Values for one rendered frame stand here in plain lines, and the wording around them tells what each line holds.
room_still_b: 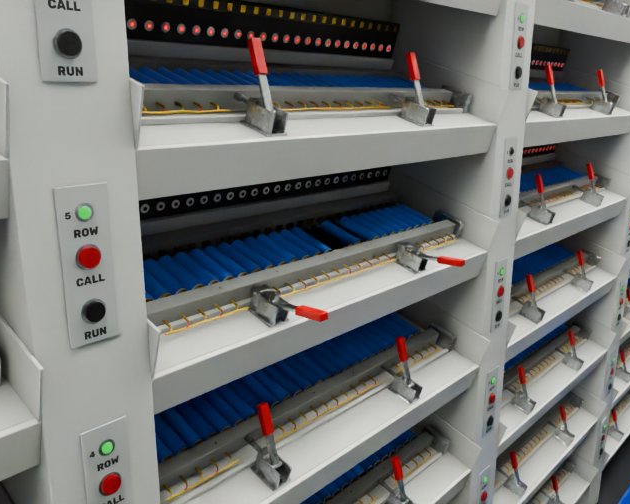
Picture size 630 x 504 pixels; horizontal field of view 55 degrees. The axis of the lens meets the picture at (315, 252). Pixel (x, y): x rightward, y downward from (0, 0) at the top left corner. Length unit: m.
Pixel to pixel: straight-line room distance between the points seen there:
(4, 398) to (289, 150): 0.33
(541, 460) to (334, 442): 0.83
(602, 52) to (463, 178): 0.74
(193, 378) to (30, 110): 0.27
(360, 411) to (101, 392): 0.43
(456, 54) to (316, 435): 0.60
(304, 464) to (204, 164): 0.39
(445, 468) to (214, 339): 0.62
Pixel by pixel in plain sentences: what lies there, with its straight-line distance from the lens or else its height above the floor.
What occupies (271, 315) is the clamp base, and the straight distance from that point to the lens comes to 0.63.
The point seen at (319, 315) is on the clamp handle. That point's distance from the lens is 0.59.
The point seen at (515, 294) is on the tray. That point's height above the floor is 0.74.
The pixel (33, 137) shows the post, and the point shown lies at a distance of 0.46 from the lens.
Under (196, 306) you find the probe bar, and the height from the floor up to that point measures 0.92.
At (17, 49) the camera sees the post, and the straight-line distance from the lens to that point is 0.46.
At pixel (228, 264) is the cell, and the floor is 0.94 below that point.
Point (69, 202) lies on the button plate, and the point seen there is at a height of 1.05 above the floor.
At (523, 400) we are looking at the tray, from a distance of 1.33.
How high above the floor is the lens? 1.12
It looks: 14 degrees down
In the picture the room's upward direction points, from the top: straight up
